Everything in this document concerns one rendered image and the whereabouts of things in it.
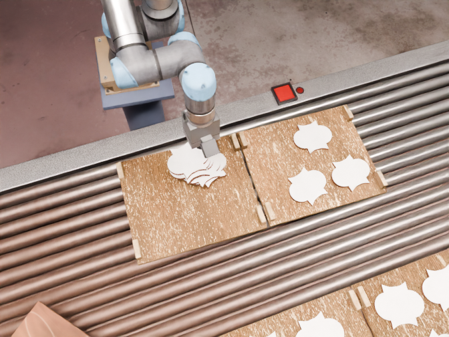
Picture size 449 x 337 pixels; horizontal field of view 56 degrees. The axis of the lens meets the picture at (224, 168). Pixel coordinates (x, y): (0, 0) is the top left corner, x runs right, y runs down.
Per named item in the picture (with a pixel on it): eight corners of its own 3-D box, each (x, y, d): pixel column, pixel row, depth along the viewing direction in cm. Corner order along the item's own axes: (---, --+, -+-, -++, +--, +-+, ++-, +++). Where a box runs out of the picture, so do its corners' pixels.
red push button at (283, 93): (272, 90, 156) (273, 88, 154) (288, 86, 157) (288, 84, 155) (279, 103, 153) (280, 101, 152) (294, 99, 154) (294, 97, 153)
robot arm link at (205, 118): (220, 109, 103) (189, 120, 101) (220, 119, 107) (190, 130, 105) (208, 86, 106) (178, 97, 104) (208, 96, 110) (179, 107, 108)
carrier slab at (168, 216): (117, 164, 140) (115, 162, 139) (234, 136, 147) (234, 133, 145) (138, 265, 127) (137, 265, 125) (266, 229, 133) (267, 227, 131)
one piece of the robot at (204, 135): (195, 140, 101) (197, 168, 116) (229, 127, 103) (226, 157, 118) (176, 101, 106) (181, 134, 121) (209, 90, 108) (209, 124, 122)
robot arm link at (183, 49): (150, 35, 100) (162, 71, 96) (196, 25, 102) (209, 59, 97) (155, 57, 107) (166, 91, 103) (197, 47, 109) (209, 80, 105)
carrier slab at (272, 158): (235, 134, 147) (236, 132, 145) (343, 107, 153) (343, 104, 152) (269, 227, 133) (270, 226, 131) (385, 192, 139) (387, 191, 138)
